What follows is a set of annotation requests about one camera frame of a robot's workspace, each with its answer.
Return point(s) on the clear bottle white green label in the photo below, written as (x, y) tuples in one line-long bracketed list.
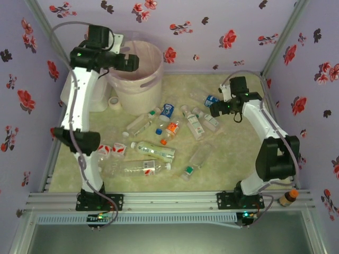
[(194, 125), (209, 120)]

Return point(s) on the orange label bottle orange cap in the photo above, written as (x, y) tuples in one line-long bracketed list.
[(172, 128)]

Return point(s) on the plain clear bottle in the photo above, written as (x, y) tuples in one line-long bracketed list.
[(200, 156)]

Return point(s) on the blue label bottle blue cap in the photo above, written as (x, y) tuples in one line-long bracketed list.
[(167, 111)]

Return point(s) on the clear bottle white cap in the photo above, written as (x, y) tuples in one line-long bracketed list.
[(137, 122)]

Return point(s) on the slim bottle white label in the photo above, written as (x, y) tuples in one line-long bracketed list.
[(144, 128)]

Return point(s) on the small clear bottle green cap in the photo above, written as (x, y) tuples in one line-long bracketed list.
[(189, 170), (152, 114)]

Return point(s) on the pale green milk tea bottle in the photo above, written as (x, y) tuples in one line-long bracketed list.
[(156, 151)]

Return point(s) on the large clear ribbed bottle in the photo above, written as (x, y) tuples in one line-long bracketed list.
[(132, 169)]

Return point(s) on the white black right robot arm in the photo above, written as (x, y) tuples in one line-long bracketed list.
[(265, 121)]

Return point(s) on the translucent pink bin liner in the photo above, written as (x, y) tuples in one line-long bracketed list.
[(148, 53)]

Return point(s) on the cream plastic bin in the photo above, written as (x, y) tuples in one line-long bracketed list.
[(137, 98)]

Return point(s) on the white storage box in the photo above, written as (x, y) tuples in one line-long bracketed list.
[(99, 92)]

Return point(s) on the cream tape roll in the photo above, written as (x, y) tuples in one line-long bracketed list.
[(110, 101)]

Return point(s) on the red white label bottle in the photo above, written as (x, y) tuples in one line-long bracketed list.
[(118, 149), (104, 150)]

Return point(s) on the brown bottle orange cap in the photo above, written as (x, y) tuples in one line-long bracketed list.
[(287, 200)]

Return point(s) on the white right camera mount bracket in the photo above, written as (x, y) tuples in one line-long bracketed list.
[(225, 92)]

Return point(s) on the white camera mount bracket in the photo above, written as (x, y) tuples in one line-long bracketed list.
[(117, 42), (225, 92)]

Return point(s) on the white left camera mount bracket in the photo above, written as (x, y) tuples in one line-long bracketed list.
[(117, 42)]

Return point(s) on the aluminium corner post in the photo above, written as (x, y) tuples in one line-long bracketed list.
[(39, 14), (288, 26)]

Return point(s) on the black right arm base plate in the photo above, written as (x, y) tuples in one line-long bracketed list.
[(223, 201)]

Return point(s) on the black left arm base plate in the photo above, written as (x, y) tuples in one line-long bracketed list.
[(116, 202)]

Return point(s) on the grey metal stand frame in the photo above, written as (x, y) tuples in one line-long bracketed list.
[(22, 232)]

